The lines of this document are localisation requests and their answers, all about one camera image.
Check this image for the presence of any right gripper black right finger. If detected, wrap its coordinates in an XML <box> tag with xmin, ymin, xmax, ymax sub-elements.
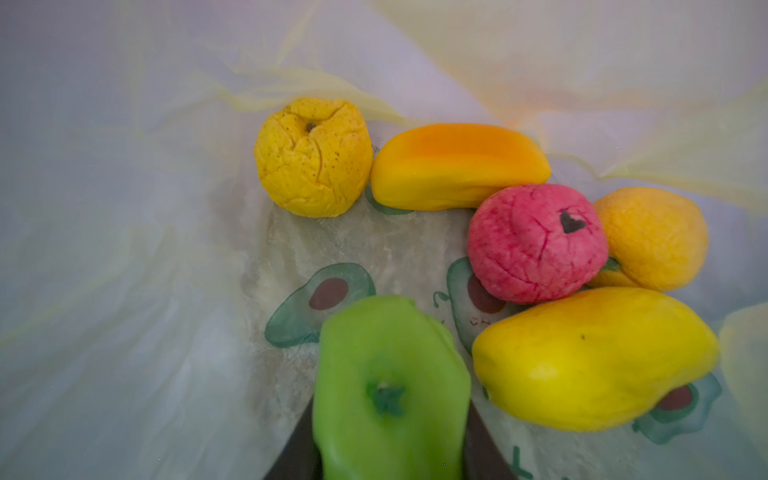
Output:
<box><xmin>463</xmin><ymin>403</ymin><xmax>518</xmax><ymax>480</ymax></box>

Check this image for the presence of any orange yellow mango slice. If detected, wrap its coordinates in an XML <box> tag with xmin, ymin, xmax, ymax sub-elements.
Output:
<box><xmin>370</xmin><ymin>123</ymin><xmax>551</xmax><ymax>211</ymax></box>

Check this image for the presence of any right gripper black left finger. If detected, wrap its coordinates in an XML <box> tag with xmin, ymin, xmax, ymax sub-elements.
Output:
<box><xmin>263</xmin><ymin>398</ymin><xmax>321</xmax><ymax>480</ymax></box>

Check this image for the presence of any green apple fruit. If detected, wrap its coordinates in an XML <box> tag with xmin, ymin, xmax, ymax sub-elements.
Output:
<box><xmin>313</xmin><ymin>295</ymin><xmax>471</xmax><ymax>479</ymax></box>

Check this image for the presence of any yellow mango fruit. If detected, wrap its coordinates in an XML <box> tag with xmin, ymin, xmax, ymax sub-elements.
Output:
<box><xmin>472</xmin><ymin>287</ymin><xmax>719</xmax><ymax>432</ymax></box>

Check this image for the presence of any yellow pear fruit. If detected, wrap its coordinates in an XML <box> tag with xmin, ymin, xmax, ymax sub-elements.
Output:
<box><xmin>254</xmin><ymin>97</ymin><xmax>373</xmax><ymax>218</ymax></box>

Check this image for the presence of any pink red fruit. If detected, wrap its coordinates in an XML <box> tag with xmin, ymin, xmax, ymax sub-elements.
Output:
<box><xmin>467</xmin><ymin>184</ymin><xmax>609</xmax><ymax>305</ymax></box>

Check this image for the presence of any yellow peach red blush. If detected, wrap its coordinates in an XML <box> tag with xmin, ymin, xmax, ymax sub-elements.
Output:
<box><xmin>589</xmin><ymin>187</ymin><xmax>709</xmax><ymax>292</ymax></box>

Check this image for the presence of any yellow plastic bag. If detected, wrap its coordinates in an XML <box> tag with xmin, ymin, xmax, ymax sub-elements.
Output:
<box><xmin>1</xmin><ymin>1</ymin><xmax>767</xmax><ymax>479</ymax></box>

